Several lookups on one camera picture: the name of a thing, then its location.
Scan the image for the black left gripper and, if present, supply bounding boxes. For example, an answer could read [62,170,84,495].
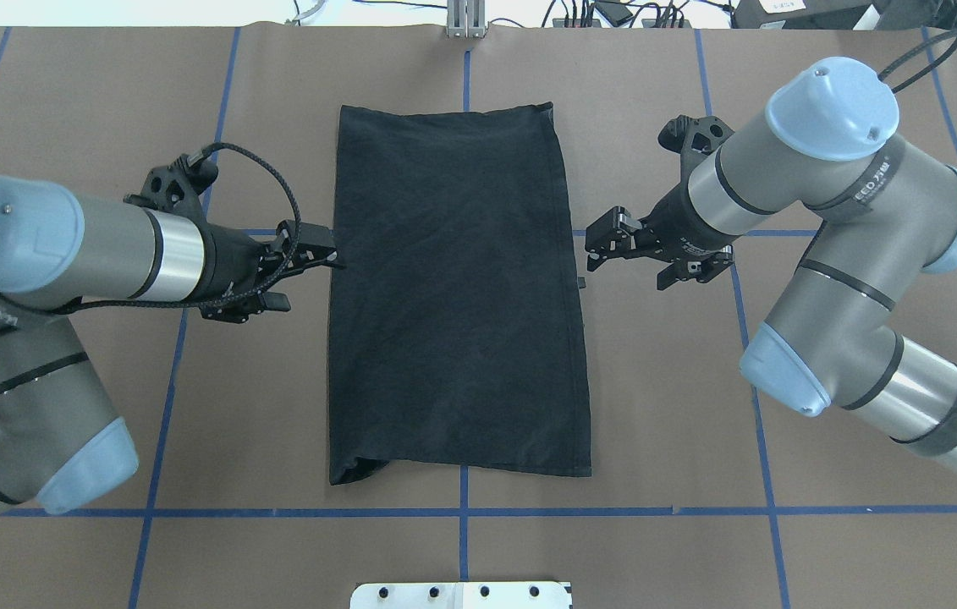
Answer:
[199,220,347,324]

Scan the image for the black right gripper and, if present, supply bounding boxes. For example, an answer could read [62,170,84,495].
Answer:
[584,184,734,290]

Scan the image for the black printed t-shirt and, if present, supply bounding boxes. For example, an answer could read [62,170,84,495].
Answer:
[327,101,591,486]

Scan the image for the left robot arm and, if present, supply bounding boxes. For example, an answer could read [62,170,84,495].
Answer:
[0,168,340,516]

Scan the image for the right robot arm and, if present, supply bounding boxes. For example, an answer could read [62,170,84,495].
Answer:
[584,57,957,474]

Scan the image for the blue tape line lengthwise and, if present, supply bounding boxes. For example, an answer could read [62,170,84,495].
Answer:
[692,30,792,608]
[127,26,242,608]

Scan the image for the black box with label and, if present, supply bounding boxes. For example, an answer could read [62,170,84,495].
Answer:
[730,1,876,30]

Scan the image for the brown table mat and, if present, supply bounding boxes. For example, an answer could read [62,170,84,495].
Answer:
[0,23,957,608]

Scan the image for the blue tape line crosswise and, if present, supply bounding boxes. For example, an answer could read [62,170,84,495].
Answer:
[4,504,957,520]

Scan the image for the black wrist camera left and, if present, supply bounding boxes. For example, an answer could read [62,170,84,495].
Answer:
[123,153,218,218]

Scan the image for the power strip with cables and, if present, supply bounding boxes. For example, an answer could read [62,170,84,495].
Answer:
[541,1,692,30]

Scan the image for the black braided cable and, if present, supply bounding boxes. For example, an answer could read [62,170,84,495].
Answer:
[0,142,303,487]
[877,30,957,96]

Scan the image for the aluminium frame post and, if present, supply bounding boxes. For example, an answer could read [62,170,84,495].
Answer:
[446,0,488,39]

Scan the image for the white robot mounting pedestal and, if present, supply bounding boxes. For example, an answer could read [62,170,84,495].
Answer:
[349,579,574,608]

